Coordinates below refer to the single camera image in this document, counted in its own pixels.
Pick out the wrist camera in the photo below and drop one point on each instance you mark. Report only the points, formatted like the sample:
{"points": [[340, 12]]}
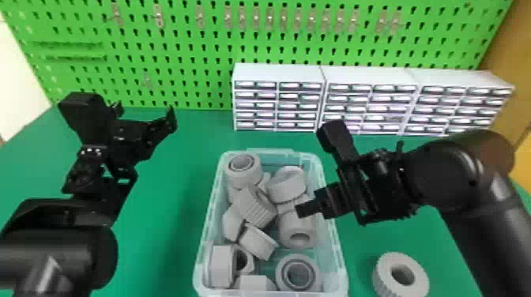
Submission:
{"points": [[338, 139], [85, 113]]}

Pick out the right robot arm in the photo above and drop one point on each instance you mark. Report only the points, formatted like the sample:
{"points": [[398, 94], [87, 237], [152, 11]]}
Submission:
{"points": [[468, 186]]}

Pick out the grey nut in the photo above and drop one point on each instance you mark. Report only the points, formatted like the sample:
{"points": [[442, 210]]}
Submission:
{"points": [[224, 265], [231, 224], [257, 242], [254, 283]]}

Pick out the clear bin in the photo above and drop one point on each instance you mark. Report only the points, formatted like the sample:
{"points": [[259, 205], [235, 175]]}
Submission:
{"points": [[207, 232]]}

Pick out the white drawer cabinet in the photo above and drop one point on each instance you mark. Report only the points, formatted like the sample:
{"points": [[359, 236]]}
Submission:
{"points": [[276, 99], [456, 105], [369, 103]]}

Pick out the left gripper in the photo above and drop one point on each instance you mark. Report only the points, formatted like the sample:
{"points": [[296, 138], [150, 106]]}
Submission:
{"points": [[126, 143]]}

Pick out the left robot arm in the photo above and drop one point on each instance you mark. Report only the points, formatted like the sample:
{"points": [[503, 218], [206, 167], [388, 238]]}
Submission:
{"points": [[54, 244]]}

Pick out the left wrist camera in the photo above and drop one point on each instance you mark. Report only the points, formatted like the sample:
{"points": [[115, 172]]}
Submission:
{"points": [[85, 113]]}

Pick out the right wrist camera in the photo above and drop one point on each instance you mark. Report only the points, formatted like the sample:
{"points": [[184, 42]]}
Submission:
{"points": [[338, 139]]}

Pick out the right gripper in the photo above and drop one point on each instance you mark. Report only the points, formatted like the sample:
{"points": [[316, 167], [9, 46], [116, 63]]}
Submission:
{"points": [[365, 188]]}

